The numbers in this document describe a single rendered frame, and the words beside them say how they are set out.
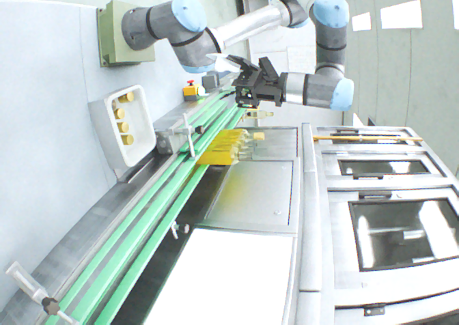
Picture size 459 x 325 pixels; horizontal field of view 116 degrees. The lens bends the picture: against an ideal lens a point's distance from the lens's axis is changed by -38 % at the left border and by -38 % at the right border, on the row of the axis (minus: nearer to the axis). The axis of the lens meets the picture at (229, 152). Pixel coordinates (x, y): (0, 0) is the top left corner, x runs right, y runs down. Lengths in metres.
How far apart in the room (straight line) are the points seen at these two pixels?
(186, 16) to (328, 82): 0.40
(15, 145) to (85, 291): 0.35
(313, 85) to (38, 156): 0.66
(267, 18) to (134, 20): 0.43
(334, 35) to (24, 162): 0.74
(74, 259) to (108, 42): 0.60
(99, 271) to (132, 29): 0.65
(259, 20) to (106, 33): 0.49
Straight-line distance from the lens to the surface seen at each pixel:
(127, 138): 0.74
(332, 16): 0.50
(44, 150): 0.63
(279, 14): 0.85
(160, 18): 0.69
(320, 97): 0.50
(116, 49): 0.73
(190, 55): 0.73
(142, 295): 0.71
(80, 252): 0.59
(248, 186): 0.91
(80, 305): 0.52
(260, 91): 0.51
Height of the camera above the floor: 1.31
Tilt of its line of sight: 17 degrees down
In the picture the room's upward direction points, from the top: 90 degrees clockwise
